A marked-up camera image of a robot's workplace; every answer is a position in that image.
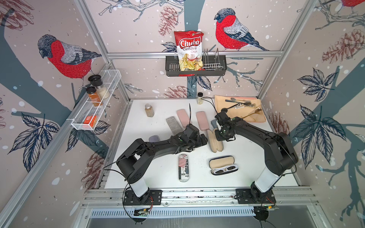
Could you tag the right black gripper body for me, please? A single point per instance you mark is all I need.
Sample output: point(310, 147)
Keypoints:
point(221, 136)

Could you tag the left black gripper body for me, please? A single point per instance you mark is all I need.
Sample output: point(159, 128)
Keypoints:
point(196, 142)

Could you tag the grey teal glasses case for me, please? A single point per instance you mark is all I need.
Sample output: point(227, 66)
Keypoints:
point(214, 124)

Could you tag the pink glasses case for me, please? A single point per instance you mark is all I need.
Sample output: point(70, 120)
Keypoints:
point(202, 121)
point(183, 117)

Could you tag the beige case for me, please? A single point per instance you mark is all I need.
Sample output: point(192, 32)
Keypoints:
point(214, 144)

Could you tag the patterned case with sunglasses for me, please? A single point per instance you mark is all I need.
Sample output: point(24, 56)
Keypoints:
point(183, 168)

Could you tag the brown case with sunglasses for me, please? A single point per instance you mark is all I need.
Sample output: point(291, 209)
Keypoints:
point(154, 139)

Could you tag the black case with glasses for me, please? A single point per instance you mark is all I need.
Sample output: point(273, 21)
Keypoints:
point(223, 165)

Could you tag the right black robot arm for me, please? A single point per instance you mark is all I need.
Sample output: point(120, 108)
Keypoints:
point(279, 153)

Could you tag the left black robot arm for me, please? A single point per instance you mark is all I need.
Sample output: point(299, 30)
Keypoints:
point(136, 159)

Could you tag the iridescent cutlery piece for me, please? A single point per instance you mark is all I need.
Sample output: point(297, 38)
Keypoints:
point(226, 100)

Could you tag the silver spoon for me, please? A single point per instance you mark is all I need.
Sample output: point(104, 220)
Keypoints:
point(238, 99)

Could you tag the gold spoon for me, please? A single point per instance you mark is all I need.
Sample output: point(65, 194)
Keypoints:
point(256, 111)

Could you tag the small jar at back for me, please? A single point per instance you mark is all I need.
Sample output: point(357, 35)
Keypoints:
point(199, 98)

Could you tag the brown spice jar on table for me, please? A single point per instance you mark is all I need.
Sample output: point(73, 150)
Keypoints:
point(149, 110)

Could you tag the red Chuba chips bag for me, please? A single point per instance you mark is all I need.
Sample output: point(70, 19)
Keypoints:
point(189, 50)

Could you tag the small orange box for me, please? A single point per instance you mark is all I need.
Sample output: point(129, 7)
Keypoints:
point(90, 120)

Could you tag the orange spice jar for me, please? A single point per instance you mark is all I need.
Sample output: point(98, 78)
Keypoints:
point(93, 96)

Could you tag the black lid salt grinder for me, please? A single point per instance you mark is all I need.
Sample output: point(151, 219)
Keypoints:
point(102, 90)

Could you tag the white patterned cutlery handle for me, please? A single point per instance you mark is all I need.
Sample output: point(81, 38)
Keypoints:
point(240, 106)

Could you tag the black wire wall basket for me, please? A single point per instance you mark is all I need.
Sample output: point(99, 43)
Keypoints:
point(209, 64)

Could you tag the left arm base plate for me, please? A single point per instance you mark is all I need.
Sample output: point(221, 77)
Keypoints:
point(151, 197)

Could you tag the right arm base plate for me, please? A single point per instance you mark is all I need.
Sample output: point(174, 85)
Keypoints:
point(254, 196)

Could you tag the white wire wall shelf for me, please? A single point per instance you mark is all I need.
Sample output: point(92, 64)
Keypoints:
point(110, 79)

